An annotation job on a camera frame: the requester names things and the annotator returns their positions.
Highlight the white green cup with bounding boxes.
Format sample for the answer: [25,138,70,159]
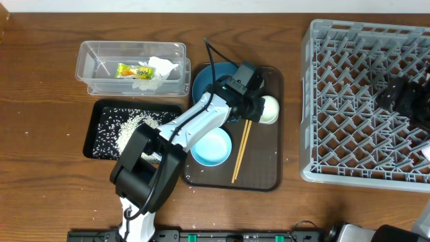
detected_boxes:
[259,95,280,124]

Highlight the light blue bowl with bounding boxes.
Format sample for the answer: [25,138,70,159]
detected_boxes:
[191,128,232,167]

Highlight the white tissue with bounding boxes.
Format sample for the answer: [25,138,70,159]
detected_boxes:
[132,56,179,91]

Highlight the green yellow snack wrapper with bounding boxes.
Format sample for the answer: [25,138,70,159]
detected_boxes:
[115,63,155,80]

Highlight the white pink cup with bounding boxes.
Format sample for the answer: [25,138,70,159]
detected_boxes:
[421,146,430,161]

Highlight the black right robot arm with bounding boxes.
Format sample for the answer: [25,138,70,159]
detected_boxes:
[326,77,429,242]

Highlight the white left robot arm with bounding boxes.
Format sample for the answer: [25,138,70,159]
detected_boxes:
[110,63,267,241]

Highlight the grey dishwasher rack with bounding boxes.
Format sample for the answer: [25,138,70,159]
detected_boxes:
[300,19,429,193]

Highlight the black waste tray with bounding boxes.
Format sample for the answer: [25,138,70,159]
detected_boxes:
[83,99,181,159]

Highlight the wooden chopstick left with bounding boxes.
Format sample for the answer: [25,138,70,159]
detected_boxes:
[230,119,250,184]

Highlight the dark blue plate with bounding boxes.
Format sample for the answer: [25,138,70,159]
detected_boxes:
[191,62,237,104]

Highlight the brown serving tray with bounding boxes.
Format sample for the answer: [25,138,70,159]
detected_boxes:
[181,63,284,192]

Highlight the spilled rice pile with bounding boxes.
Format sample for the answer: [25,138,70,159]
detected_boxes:
[90,107,179,160]

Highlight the clear plastic bin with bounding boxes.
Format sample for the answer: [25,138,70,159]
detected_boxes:
[75,41,191,97]

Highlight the black rail with green clips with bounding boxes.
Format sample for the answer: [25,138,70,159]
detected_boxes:
[67,230,322,242]

